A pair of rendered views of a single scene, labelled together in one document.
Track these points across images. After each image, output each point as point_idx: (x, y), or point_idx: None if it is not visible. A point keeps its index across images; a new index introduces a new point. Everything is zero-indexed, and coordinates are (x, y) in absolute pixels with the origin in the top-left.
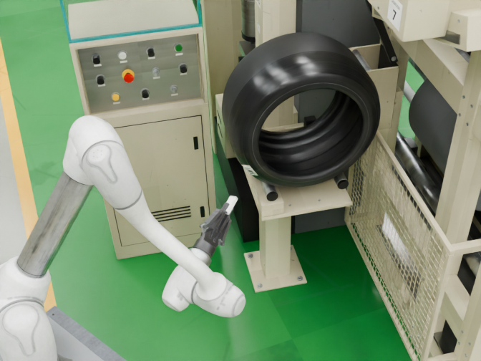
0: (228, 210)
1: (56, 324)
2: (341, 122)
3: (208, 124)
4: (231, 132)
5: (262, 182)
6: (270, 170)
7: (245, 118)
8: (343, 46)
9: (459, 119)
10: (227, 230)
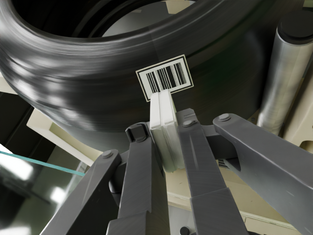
0: (155, 120)
1: None
2: None
3: (286, 229)
4: (54, 111)
5: (276, 79)
6: (172, 16)
7: (9, 62)
8: None
9: None
10: (275, 138)
